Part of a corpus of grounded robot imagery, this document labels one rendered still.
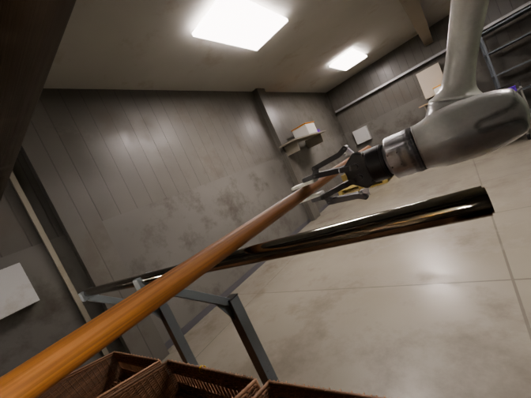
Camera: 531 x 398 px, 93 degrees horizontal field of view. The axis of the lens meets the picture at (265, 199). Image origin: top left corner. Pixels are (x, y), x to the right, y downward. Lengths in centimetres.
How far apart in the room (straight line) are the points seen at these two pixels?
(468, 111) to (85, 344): 59
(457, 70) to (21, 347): 319
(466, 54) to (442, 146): 23
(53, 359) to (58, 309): 280
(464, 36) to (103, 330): 73
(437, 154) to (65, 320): 304
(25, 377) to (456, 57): 78
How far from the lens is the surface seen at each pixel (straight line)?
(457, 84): 70
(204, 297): 85
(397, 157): 55
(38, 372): 30
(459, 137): 53
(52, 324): 310
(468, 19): 67
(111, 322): 31
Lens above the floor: 126
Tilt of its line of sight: 4 degrees down
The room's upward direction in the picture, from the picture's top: 25 degrees counter-clockwise
